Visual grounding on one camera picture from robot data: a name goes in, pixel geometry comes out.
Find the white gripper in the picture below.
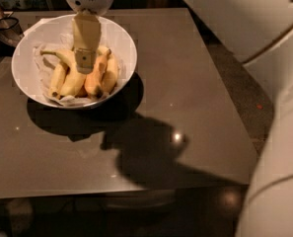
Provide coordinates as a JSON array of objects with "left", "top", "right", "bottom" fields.
[{"left": 66, "top": 0, "right": 113, "bottom": 74}]

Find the large yellow banana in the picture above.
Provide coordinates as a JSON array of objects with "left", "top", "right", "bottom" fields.
[{"left": 40, "top": 49, "right": 86, "bottom": 99}]

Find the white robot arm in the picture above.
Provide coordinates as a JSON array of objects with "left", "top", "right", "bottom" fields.
[{"left": 149, "top": 0, "right": 293, "bottom": 237}]

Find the white bowl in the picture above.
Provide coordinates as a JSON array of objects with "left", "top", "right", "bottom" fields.
[{"left": 11, "top": 14, "right": 138, "bottom": 110}]

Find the small yellow banana left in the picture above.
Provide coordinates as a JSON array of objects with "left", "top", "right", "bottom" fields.
[{"left": 48, "top": 62, "right": 68, "bottom": 99}]

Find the orange ripe banana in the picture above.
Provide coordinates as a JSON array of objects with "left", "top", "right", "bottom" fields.
[{"left": 84, "top": 49, "right": 111, "bottom": 98}]

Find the yellow banana right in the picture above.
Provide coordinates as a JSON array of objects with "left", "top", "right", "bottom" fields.
[{"left": 102, "top": 53, "right": 119, "bottom": 94}]

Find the white paper lining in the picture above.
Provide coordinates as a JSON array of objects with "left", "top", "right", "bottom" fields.
[{"left": 22, "top": 15, "right": 125, "bottom": 108}]

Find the dark bag with strap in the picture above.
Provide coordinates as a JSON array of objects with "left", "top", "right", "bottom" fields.
[{"left": 0, "top": 7, "right": 24, "bottom": 56}]

